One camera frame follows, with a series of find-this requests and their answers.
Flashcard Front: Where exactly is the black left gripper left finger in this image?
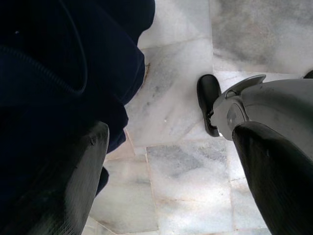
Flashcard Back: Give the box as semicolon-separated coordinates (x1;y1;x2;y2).
0;121;110;235

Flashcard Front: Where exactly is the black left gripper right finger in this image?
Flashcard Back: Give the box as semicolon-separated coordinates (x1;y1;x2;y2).
232;121;313;235

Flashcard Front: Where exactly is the grey left robot leg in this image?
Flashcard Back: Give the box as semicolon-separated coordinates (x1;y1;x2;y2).
210;74;313;141

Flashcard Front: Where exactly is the black left robot foot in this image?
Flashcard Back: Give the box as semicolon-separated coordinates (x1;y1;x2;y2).
197;74;222;137

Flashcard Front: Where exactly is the navy blue shirt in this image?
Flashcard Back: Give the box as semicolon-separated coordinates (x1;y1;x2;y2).
0;0;157;216

